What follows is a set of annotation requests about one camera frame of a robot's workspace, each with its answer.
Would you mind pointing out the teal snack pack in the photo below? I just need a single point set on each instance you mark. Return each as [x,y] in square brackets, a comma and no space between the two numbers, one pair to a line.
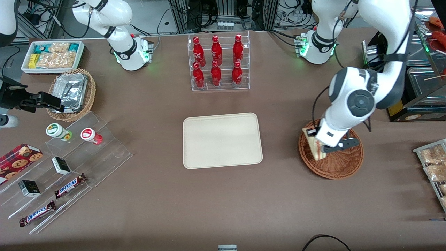
[41,48]
[74,46]

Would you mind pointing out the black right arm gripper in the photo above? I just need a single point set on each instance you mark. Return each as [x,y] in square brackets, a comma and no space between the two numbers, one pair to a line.
[13,97]

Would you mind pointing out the wooden skewer stick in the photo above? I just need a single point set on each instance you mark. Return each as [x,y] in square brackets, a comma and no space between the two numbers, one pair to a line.
[433,77]

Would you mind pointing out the white power strip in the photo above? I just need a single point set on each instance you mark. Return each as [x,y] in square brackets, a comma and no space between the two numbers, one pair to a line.
[225,25]

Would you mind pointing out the clear acrylic stepped display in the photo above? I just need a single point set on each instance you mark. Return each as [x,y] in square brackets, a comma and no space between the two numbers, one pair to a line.
[111,153]

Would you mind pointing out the triangle sandwich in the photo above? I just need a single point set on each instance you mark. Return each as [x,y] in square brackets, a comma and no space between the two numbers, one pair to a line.
[315,153]

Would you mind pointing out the red cola bottle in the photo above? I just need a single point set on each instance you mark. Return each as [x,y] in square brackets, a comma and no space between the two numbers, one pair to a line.
[198,50]
[238,47]
[237,75]
[198,76]
[216,75]
[216,48]

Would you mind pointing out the steel pan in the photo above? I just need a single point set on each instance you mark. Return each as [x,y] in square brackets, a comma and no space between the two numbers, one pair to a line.
[423,82]

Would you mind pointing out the aluminium frame rack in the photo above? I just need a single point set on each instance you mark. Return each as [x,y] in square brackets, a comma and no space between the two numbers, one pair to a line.
[230,10]

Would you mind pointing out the foil food container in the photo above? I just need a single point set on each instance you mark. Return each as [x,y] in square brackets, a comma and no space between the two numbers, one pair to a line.
[69,89]

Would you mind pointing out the green lid cup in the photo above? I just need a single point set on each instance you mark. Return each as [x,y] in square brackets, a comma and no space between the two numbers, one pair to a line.
[55,130]

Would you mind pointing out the tan wicker basket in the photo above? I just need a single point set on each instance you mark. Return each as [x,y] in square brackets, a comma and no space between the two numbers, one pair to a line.
[91,94]

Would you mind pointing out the clear bagged snack pack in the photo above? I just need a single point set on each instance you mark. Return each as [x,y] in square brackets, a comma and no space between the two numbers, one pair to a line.
[432,155]
[444,202]
[443,189]
[435,172]

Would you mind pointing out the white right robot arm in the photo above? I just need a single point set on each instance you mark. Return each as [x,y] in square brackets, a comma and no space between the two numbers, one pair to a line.
[122,45]

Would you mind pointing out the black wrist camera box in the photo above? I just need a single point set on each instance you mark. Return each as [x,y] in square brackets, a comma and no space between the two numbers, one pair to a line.
[312,132]

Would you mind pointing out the yellow snack pack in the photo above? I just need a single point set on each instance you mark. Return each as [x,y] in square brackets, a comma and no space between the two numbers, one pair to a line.
[32,61]

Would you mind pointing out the round brown wicker basket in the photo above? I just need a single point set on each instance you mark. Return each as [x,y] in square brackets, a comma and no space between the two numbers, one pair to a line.
[334,167]

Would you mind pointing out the small grey device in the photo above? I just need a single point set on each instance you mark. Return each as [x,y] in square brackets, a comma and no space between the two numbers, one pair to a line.
[227,248]

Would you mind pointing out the cream plastic serving tray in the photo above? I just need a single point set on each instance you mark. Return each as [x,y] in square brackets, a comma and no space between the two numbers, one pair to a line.
[202,146]

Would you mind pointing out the white snack bin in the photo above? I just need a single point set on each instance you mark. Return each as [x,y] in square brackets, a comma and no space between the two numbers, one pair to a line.
[24,68]

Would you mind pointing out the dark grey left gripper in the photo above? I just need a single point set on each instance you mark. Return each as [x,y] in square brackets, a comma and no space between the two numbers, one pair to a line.
[315,132]

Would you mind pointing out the small black box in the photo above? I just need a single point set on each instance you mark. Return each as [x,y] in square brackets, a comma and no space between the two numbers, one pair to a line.
[61,165]
[29,188]

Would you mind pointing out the snickers chocolate bar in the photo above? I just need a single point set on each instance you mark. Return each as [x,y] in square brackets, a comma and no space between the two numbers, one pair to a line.
[69,185]
[37,213]

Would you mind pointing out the clear rice cracker pack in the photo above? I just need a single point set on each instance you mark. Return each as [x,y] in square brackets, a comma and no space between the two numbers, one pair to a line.
[55,60]
[60,47]

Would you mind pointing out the red cookie box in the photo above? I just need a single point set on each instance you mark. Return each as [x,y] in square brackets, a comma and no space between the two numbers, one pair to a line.
[17,162]

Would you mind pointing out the red sausage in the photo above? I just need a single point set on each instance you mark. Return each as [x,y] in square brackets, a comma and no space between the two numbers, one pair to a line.
[437,22]
[439,36]

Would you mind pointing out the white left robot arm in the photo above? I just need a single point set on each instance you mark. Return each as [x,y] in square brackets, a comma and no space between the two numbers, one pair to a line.
[355,101]

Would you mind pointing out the red lid cup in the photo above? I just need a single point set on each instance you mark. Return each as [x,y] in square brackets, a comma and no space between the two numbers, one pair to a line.
[89,134]

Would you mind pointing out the clear acrylic bottle rack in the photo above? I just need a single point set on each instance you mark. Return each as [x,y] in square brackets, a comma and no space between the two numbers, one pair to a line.
[225,88]

